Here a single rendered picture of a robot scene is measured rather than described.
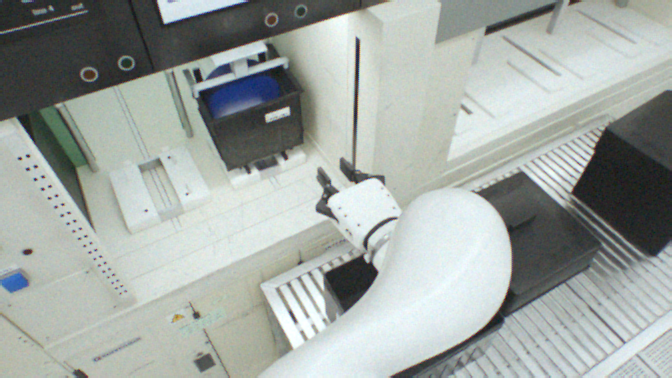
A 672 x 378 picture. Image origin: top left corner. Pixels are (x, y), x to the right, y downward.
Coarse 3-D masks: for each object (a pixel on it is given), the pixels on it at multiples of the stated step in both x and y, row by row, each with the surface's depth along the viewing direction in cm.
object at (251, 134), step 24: (240, 48) 103; (264, 48) 103; (240, 72) 108; (288, 72) 113; (192, 96) 108; (288, 96) 109; (216, 120) 104; (240, 120) 107; (264, 120) 111; (288, 120) 115; (216, 144) 116; (240, 144) 113; (264, 144) 117; (288, 144) 121; (240, 168) 119
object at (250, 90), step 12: (228, 84) 112; (240, 84) 113; (252, 84) 115; (264, 84) 117; (276, 84) 119; (216, 96) 112; (228, 96) 114; (240, 96) 116; (252, 96) 118; (264, 96) 120; (276, 96) 122; (216, 108) 115; (228, 108) 117; (240, 108) 119
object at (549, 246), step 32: (480, 192) 124; (512, 192) 124; (544, 192) 124; (512, 224) 113; (544, 224) 117; (576, 224) 117; (512, 256) 111; (544, 256) 111; (576, 256) 111; (512, 288) 106; (544, 288) 113
